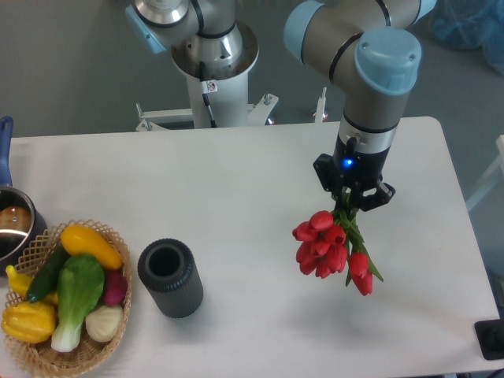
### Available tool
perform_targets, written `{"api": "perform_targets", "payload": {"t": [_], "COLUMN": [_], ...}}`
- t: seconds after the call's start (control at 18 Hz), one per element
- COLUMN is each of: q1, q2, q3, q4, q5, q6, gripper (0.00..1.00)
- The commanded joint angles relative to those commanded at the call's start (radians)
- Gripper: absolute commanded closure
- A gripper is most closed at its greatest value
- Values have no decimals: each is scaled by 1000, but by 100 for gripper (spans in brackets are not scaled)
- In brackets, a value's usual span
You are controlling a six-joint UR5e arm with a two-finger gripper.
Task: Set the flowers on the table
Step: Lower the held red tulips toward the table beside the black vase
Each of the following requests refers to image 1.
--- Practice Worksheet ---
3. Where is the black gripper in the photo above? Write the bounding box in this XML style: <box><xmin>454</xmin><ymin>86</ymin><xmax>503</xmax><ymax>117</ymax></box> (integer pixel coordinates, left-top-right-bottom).
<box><xmin>313</xmin><ymin>136</ymin><xmax>395</xmax><ymax>212</ymax></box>

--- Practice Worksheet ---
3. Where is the blue plastic bag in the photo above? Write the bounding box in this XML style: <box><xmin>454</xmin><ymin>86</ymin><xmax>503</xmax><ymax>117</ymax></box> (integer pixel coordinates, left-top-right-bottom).
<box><xmin>428</xmin><ymin>1</ymin><xmax>503</xmax><ymax>75</ymax></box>

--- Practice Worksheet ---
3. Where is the red tulip bouquet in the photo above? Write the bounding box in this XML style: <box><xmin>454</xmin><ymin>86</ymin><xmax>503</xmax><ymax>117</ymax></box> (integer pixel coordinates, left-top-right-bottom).
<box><xmin>292</xmin><ymin>191</ymin><xmax>384</xmax><ymax>296</ymax></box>

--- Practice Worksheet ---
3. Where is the white garlic bulb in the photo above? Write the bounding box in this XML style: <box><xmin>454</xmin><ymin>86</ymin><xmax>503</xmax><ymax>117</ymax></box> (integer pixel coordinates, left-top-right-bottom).
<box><xmin>85</xmin><ymin>306</ymin><xmax>123</xmax><ymax>343</ymax></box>

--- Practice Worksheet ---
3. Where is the dark green cucumber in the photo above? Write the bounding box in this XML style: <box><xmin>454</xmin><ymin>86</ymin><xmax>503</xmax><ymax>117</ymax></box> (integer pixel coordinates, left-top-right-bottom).
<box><xmin>25</xmin><ymin>244</ymin><xmax>70</xmax><ymax>303</ymax></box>

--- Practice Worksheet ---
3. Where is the blue handled saucepan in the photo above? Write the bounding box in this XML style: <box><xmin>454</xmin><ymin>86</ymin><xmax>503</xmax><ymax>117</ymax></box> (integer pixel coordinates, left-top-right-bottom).
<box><xmin>1</xmin><ymin>116</ymin><xmax>46</xmax><ymax>276</ymax></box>

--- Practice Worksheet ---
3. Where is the woven wicker basket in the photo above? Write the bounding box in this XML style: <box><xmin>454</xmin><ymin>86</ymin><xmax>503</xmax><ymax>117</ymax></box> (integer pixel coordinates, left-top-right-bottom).
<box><xmin>1</xmin><ymin>220</ymin><xmax>133</xmax><ymax>377</ymax></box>

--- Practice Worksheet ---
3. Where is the black device at edge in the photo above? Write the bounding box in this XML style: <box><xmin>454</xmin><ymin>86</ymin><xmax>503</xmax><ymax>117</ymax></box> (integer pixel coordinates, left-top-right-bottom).
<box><xmin>474</xmin><ymin>319</ymin><xmax>503</xmax><ymax>361</ymax></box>

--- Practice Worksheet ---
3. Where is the dark grey ribbed vase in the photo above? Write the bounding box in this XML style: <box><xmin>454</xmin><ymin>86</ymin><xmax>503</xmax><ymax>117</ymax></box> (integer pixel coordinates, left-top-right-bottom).
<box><xmin>137</xmin><ymin>239</ymin><xmax>204</xmax><ymax>319</ymax></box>

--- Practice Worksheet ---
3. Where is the green bok choy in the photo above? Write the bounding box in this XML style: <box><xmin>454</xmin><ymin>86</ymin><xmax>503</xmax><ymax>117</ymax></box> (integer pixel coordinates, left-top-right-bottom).
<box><xmin>51</xmin><ymin>254</ymin><xmax>105</xmax><ymax>353</ymax></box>

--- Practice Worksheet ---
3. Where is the small yellow gourd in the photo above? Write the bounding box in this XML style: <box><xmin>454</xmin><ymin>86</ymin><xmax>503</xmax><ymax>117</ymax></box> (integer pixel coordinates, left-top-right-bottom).
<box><xmin>5</xmin><ymin>265</ymin><xmax>59</xmax><ymax>306</ymax></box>

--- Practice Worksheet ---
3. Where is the yellow bell pepper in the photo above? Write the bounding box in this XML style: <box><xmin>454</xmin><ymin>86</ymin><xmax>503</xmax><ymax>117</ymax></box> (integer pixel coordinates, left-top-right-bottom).
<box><xmin>1</xmin><ymin>302</ymin><xmax>56</xmax><ymax>343</ymax></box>

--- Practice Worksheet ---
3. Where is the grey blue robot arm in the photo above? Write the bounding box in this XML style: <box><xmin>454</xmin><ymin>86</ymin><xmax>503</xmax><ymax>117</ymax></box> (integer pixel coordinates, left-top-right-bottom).
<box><xmin>125</xmin><ymin>1</ymin><xmax>435</xmax><ymax>213</ymax></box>

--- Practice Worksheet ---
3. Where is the magenta radish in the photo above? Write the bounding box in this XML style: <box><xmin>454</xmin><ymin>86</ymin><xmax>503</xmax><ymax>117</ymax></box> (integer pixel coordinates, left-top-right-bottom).
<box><xmin>102</xmin><ymin>271</ymin><xmax>128</xmax><ymax>306</ymax></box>

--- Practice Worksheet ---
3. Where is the yellow squash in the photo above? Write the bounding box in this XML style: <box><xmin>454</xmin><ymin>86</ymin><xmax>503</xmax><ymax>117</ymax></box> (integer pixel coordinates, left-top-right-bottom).
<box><xmin>60</xmin><ymin>224</ymin><xmax>123</xmax><ymax>270</ymax></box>

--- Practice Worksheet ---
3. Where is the black cable on pedestal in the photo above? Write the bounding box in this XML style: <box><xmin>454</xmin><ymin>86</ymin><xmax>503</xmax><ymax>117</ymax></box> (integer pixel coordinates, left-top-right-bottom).
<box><xmin>198</xmin><ymin>61</ymin><xmax>218</xmax><ymax>129</ymax></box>

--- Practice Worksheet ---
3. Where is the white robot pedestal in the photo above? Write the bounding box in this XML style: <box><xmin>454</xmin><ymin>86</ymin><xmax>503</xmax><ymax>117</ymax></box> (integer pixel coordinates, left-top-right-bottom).
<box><xmin>135</xmin><ymin>21</ymin><xmax>330</xmax><ymax>132</ymax></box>

